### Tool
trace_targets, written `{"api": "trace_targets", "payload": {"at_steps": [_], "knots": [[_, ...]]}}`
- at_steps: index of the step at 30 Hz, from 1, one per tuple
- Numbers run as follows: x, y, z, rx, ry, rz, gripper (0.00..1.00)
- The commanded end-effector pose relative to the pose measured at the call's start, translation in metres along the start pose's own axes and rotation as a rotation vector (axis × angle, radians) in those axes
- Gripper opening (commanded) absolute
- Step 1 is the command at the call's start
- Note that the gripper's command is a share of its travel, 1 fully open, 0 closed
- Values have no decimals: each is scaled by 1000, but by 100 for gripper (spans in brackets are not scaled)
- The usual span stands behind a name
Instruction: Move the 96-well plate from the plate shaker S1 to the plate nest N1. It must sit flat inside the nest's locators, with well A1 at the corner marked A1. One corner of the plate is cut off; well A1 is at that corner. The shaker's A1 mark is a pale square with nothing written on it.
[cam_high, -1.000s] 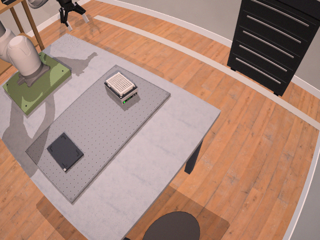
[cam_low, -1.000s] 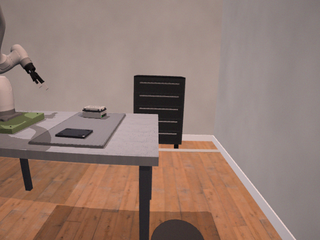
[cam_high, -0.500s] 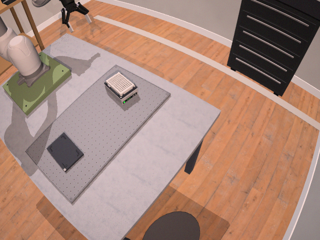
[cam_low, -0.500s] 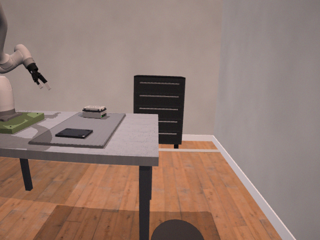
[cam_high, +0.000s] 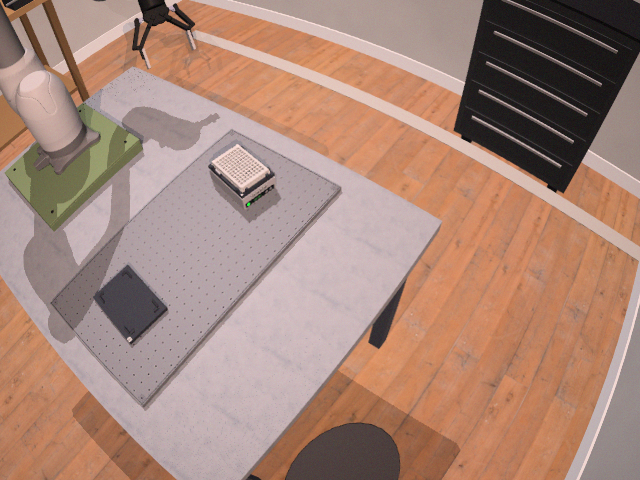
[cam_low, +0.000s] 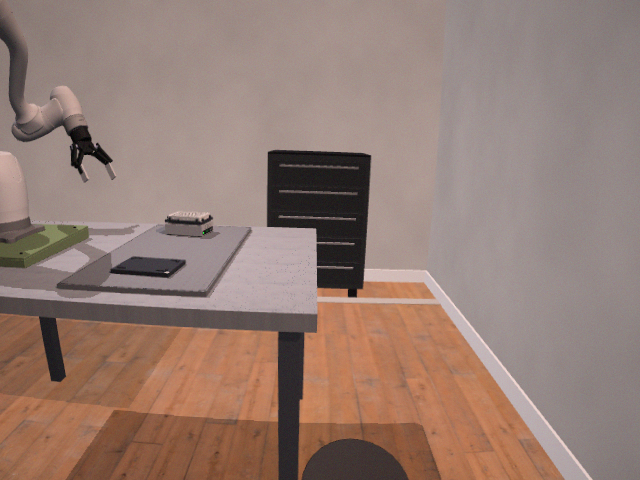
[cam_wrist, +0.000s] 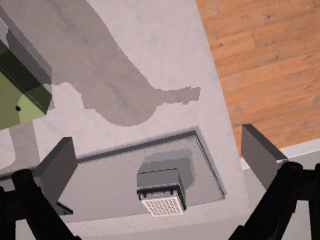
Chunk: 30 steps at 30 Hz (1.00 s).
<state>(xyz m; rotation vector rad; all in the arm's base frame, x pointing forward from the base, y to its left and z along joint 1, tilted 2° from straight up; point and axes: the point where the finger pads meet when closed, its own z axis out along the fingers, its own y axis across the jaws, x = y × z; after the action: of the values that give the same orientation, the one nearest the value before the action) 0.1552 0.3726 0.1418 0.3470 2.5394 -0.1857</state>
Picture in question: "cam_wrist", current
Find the white well plate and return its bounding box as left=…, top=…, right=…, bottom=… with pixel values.
left=140, top=191, right=184, bottom=217

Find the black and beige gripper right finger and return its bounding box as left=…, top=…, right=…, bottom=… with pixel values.
left=228, top=124, right=320, bottom=240

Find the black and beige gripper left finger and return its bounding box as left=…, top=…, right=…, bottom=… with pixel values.
left=0, top=137, right=82, bottom=240

